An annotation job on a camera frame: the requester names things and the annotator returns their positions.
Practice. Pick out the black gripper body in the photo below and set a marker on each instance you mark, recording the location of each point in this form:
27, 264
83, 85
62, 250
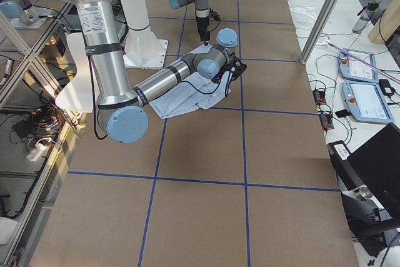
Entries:
224, 80
202, 25

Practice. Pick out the grey aluminium frame post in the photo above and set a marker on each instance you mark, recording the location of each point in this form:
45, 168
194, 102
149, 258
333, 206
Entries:
317, 29

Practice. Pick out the upper blue teach pendant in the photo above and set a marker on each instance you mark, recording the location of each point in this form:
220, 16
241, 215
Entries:
353, 70

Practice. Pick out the light blue button-up shirt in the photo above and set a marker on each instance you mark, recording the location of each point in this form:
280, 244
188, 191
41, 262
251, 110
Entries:
196, 92

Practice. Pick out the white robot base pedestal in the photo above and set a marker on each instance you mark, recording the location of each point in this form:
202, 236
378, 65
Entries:
142, 48

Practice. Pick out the blue teach pendant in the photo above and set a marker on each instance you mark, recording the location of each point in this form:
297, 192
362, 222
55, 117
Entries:
353, 70
366, 103

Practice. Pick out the lower blue teach pendant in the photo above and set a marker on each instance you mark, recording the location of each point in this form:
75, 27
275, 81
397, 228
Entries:
366, 103

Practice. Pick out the black monitor with label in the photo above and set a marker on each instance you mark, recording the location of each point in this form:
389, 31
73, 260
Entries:
374, 164

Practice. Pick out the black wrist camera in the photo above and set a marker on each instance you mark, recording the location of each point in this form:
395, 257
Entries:
237, 68
214, 15

